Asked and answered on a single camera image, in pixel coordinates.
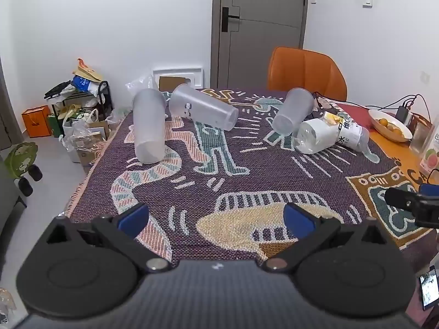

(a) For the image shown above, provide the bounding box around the grey door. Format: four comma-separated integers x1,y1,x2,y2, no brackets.
211,0,309,90

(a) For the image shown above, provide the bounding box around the blue and white bag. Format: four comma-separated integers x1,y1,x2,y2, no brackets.
71,75,100,93

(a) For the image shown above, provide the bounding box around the red cloth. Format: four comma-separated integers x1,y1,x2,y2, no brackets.
338,103,375,128

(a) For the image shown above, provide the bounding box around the smartphone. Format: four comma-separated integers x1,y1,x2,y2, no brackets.
419,265,439,311

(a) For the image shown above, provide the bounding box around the tall frosted plastic cup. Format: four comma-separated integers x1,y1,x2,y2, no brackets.
132,88,167,164

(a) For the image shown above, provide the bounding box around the black door handle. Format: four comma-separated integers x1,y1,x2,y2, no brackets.
221,7,241,32

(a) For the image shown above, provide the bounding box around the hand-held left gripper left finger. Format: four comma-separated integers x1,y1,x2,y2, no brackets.
44,203,171,274

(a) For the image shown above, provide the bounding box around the frosted cup with face print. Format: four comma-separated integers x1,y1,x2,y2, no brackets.
169,84,240,131

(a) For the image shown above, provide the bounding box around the white foam tray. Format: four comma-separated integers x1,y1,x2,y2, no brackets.
153,67,204,89

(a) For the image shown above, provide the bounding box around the juice carton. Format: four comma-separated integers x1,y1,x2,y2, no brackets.
420,123,439,182

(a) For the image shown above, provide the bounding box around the black charger with cables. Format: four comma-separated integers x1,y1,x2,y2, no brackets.
364,94,432,122

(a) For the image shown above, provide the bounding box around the clear drinking glass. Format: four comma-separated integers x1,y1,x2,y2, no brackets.
409,121,431,155

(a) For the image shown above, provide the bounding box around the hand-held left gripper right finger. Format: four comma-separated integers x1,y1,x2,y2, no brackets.
261,203,392,274

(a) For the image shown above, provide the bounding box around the orange chair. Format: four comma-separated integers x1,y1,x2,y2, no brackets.
267,46,348,101

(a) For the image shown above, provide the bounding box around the plastic bottle with white label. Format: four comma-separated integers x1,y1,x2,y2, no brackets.
294,111,371,155

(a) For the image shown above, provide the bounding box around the brown wooden holder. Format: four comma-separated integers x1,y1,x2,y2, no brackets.
410,112,433,128

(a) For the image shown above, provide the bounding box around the green box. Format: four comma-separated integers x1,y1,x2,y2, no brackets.
47,114,64,138

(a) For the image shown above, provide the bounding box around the clear plastic bag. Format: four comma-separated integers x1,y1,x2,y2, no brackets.
125,74,158,98

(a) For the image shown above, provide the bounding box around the green frog stool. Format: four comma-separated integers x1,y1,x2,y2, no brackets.
5,142,43,197

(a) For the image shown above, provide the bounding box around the open cardboard box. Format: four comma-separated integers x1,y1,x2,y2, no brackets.
75,140,107,175

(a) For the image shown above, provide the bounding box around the black storage rack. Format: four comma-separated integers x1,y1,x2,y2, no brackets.
44,80,114,138

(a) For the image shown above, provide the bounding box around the small frosted plastic cup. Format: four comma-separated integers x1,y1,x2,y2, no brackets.
272,88,315,137

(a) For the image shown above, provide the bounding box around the printed woven blanket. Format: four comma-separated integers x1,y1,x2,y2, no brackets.
67,87,439,271

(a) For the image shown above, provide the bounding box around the black power adapter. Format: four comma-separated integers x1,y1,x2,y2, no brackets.
396,107,413,124

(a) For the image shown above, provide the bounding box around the white fruit bowl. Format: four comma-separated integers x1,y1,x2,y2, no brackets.
368,109,413,143

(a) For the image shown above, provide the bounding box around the orange gift box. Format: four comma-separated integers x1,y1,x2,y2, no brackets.
21,105,53,138

